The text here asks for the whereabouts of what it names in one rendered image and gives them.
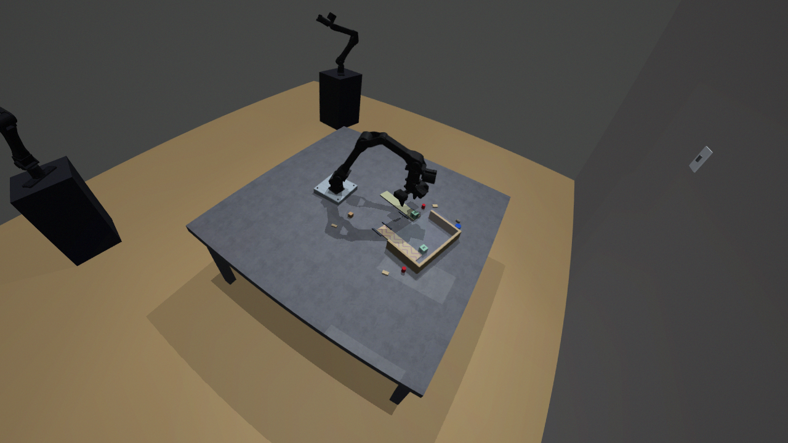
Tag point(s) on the tan strip with purple zigzag pattern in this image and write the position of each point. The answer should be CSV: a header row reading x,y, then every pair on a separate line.
x,y
385,232

